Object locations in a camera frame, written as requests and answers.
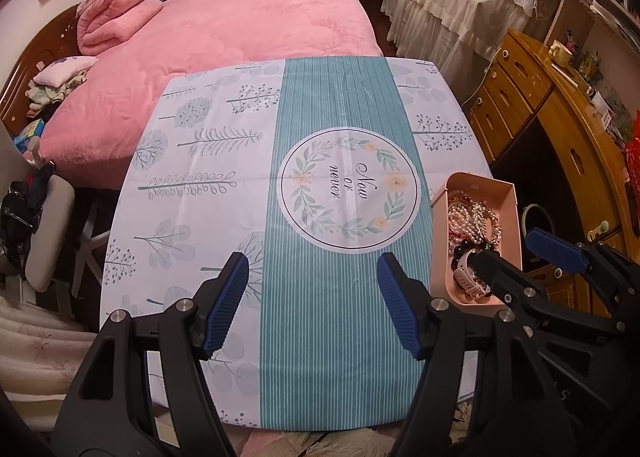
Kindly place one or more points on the folded pink quilt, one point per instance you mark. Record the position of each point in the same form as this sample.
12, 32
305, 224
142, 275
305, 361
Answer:
115, 12

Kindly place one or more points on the pile of floral clothes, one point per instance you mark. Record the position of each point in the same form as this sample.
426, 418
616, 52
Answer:
60, 77

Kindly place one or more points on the cream cup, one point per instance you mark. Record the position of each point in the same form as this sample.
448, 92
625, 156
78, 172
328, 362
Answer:
561, 53

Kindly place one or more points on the wooden headboard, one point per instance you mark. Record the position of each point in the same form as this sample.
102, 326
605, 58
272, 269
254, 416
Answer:
30, 62

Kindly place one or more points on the red plastic bag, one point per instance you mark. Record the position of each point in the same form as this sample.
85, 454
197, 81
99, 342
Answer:
634, 147

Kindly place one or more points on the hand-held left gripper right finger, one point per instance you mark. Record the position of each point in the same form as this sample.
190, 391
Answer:
400, 307

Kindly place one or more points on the colourful small box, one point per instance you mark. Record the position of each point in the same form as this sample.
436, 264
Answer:
29, 133

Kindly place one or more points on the pink plastic tray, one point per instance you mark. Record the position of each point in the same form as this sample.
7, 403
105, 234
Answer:
442, 237

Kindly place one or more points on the pink bed blanket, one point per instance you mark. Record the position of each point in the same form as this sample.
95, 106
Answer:
240, 32

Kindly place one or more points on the white chair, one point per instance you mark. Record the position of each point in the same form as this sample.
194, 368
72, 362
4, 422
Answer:
50, 237

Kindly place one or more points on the green hoop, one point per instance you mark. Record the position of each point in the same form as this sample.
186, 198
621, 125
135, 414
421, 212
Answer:
526, 222

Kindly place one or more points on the white wrist watch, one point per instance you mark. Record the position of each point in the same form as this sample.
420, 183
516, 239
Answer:
467, 272

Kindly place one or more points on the leaf printed teal tablecloth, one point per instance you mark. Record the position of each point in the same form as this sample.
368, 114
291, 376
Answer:
200, 217

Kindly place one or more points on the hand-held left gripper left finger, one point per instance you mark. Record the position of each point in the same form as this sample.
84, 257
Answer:
225, 307

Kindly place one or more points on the cream floral rug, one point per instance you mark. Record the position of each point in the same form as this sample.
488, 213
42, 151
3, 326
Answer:
45, 352

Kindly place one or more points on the dark bag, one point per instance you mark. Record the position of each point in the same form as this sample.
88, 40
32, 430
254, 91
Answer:
20, 217

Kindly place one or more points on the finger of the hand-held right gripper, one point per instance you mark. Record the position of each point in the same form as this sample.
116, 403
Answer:
555, 248
505, 277

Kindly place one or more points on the wooden desk with drawers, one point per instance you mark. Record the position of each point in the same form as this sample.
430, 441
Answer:
560, 117

